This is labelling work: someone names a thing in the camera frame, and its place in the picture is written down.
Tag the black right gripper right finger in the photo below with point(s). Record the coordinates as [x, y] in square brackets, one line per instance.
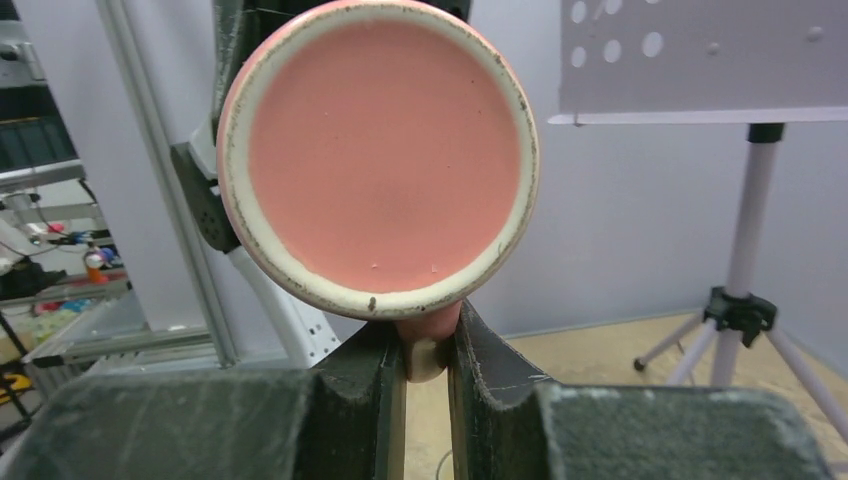
[511, 420]

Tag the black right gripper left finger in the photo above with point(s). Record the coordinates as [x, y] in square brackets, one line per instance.
[341, 419]

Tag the pink ceramic mug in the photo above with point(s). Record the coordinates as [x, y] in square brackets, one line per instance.
[378, 160]

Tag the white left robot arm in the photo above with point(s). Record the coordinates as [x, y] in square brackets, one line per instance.
[239, 27]

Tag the white perforated music stand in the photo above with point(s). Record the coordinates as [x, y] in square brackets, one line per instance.
[763, 64]

